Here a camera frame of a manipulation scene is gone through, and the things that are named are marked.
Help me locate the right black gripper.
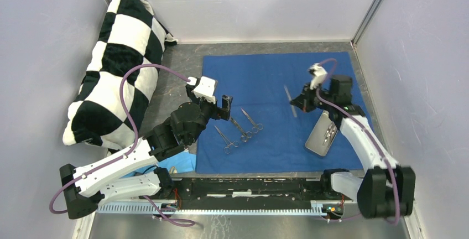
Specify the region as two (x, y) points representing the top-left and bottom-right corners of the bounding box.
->
(289, 81), (334, 113)

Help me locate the steel scalpel handle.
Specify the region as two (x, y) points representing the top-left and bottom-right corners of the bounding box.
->
(284, 85), (298, 118)

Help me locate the metal instrument tray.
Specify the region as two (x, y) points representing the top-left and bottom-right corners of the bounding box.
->
(305, 110), (338, 157)

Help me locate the blue surgical drape cloth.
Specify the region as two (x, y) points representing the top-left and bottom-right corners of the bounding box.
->
(195, 52), (362, 174)

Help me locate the steel ring-handled hemostat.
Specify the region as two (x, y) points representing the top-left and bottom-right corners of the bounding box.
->
(215, 126), (239, 154)

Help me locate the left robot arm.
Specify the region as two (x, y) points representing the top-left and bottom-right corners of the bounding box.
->
(59, 95), (233, 220)

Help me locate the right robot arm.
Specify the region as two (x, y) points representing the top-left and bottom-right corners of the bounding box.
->
(290, 75), (416, 224)

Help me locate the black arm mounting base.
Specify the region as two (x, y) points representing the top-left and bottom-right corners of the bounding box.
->
(155, 177), (343, 211)

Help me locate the light blue patterned cloth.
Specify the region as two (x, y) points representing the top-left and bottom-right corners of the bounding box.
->
(158, 151), (196, 174)

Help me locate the black white checkered pillow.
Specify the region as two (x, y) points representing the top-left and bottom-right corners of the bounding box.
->
(62, 0), (177, 150)

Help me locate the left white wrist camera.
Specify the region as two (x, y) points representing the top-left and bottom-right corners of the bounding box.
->
(186, 76), (217, 104)

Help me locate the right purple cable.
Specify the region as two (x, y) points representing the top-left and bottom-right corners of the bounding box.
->
(315, 58), (401, 226)

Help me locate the purple cable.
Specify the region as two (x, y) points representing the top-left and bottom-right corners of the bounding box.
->
(49, 64), (197, 228)
(315, 58), (401, 226)

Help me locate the aluminium frame rail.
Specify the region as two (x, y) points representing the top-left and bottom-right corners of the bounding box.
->
(82, 177), (419, 204)

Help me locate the white slotted cable duct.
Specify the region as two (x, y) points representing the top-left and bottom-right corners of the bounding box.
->
(96, 202), (326, 217)

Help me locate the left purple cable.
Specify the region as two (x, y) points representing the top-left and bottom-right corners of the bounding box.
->
(49, 64), (197, 228)

